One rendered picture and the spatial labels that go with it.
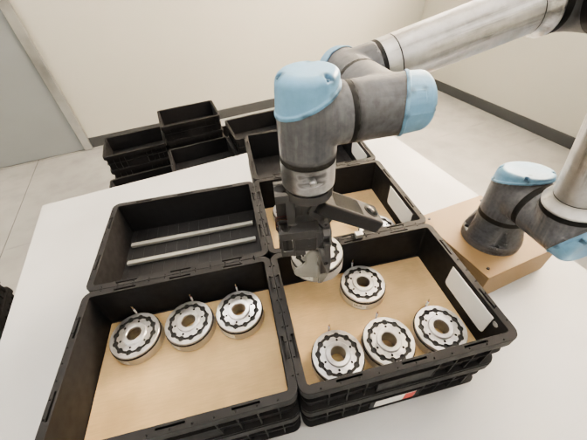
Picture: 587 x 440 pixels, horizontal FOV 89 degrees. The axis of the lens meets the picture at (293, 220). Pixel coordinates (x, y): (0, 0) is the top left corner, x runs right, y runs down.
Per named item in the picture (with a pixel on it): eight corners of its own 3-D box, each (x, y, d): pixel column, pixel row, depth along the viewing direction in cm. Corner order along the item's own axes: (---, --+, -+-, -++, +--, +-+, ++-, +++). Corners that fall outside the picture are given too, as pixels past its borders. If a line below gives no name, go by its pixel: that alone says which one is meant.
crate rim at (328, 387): (426, 229, 75) (429, 222, 73) (516, 343, 53) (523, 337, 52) (270, 261, 70) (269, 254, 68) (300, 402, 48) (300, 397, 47)
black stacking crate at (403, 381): (417, 253, 81) (428, 223, 73) (493, 363, 60) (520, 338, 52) (274, 285, 76) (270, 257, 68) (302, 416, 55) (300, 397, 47)
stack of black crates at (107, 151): (176, 164, 245) (162, 125, 222) (181, 183, 225) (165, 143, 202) (125, 177, 235) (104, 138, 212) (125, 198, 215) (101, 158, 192)
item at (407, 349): (398, 312, 64) (398, 311, 64) (424, 359, 57) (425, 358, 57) (355, 325, 63) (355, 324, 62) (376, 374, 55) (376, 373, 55)
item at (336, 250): (335, 232, 63) (335, 230, 62) (348, 269, 55) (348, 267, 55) (288, 238, 62) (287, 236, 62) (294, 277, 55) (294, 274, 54)
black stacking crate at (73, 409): (273, 285, 76) (268, 257, 68) (300, 416, 55) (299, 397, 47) (110, 320, 71) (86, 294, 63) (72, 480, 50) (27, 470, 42)
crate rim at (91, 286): (253, 186, 91) (252, 180, 90) (270, 261, 70) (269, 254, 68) (117, 210, 86) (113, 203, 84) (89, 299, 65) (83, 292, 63)
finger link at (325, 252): (315, 261, 53) (314, 221, 49) (325, 260, 53) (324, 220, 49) (321, 279, 49) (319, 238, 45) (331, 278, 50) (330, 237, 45)
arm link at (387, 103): (401, 52, 41) (325, 63, 39) (452, 76, 33) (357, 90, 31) (392, 109, 46) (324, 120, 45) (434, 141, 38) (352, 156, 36)
